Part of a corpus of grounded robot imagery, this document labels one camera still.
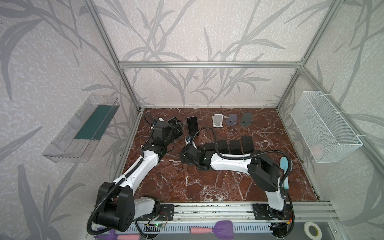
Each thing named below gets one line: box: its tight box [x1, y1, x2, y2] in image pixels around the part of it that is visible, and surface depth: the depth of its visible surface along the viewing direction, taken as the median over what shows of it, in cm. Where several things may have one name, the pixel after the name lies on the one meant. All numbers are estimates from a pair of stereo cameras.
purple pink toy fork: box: [93, 229, 142, 240], surface depth 69 cm
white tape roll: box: [303, 221, 323, 240], surface depth 70 cm
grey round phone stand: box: [226, 114, 237, 127], surface depth 110 cm
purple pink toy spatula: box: [190, 220, 235, 240], surface depth 70 cm
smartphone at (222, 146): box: [217, 139, 229, 154], surface depth 99 cm
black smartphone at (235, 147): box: [230, 140, 242, 155], surface depth 101 cm
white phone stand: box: [212, 113, 223, 128], surface depth 110 cm
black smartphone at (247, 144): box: [242, 135, 254, 154], surface depth 102 cm
